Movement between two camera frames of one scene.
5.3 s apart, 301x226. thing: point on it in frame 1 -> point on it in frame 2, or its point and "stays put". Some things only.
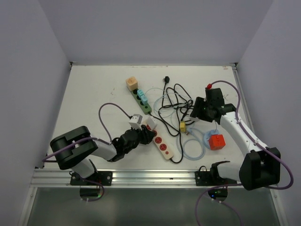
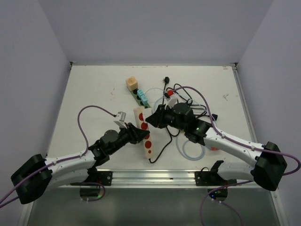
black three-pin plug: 166,79 stays put
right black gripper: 200,101 -> 157,119
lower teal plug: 144,99 stays put
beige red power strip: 161,144 -> 141,122
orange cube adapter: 131,83 stays put
